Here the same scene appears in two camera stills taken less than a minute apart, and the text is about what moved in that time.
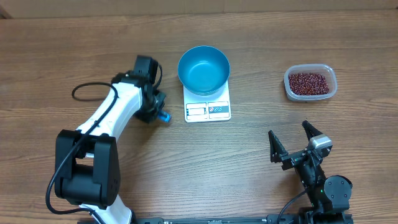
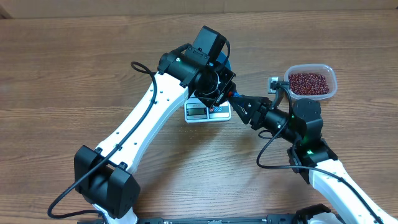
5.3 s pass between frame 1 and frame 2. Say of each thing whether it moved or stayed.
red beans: stayed
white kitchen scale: stayed
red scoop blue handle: moved
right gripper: moved
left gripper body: moved
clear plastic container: stayed
